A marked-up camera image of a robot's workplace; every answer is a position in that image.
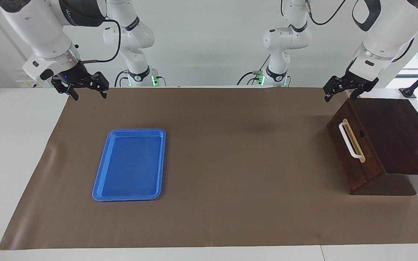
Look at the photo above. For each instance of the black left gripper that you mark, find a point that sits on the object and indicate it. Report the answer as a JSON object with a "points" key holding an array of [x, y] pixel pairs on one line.
{"points": [[356, 80]]}

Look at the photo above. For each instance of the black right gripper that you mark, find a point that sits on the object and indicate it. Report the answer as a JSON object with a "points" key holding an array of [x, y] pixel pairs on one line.
{"points": [[74, 77]]}

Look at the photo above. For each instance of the wooden drawer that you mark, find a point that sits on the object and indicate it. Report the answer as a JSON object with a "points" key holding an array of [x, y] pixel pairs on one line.
{"points": [[347, 159]]}

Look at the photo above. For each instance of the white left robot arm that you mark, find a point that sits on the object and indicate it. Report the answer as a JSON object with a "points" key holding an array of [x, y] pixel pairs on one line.
{"points": [[386, 32]]}

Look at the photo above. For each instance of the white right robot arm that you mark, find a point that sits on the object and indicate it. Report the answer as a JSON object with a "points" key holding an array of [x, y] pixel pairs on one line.
{"points": [[38, 32]]}

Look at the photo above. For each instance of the dark wooden cabinet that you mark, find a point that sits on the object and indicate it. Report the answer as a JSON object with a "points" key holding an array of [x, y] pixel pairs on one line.
{"points": [[405, 137]]}

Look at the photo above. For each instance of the blue plastic tray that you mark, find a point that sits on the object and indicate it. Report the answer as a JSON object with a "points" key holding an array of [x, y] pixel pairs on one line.
{"points": [[129, 166]]}

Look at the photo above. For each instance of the brown paper table mat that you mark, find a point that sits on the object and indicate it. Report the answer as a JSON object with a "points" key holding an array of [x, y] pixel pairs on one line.
{"points": [[230, 181]]}

